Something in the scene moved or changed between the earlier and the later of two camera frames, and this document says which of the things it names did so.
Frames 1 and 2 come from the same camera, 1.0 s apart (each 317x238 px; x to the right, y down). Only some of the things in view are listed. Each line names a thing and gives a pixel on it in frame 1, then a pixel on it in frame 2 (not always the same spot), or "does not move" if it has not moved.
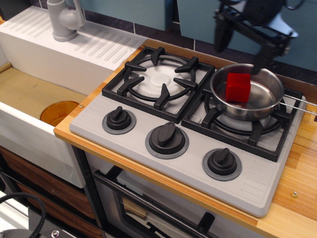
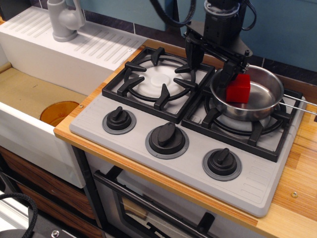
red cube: x=238 y=88 does not move
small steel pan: x=266 y=93 does not move
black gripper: x=261 y=24 to x=220 y=34
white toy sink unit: x=36 y=70 does not move
